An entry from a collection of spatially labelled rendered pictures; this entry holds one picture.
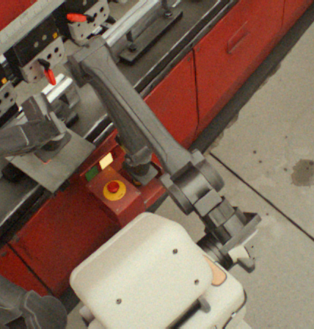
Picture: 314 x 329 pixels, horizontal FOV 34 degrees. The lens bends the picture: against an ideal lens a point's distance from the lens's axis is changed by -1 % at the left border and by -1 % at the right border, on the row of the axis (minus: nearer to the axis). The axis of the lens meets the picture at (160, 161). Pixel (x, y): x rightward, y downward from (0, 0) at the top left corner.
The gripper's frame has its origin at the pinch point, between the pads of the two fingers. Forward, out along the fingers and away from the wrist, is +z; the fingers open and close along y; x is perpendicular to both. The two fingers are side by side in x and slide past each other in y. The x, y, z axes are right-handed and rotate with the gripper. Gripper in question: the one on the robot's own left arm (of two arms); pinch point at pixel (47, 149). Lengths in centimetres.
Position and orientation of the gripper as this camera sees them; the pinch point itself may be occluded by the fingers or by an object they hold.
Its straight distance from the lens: 145.6
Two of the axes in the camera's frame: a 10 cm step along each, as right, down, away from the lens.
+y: -6.3, 6.9, -3.7
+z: -2.9, 2.3, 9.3
